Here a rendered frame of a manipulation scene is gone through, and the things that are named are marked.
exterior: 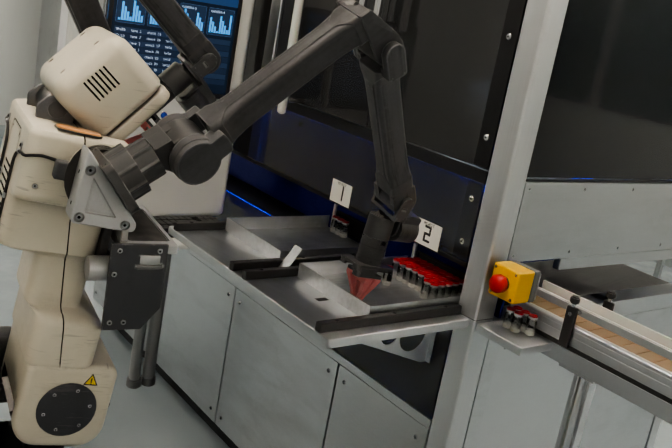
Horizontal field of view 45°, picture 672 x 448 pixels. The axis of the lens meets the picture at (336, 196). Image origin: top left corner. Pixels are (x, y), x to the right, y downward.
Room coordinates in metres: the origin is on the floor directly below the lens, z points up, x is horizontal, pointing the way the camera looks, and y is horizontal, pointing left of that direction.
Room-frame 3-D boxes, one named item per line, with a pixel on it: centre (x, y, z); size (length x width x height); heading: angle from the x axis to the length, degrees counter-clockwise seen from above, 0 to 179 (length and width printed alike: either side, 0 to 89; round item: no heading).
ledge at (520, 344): (1.68, -0.45, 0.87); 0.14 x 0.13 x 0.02; 130
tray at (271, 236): (2.05, 0.06, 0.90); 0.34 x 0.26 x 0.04; 130
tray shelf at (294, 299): (1.87, 0.00, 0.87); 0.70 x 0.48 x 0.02; 40
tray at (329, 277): (1.79, -0.16, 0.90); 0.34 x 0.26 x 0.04; 130
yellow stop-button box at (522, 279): (1.67, -0.41, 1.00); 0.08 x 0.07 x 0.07; 130
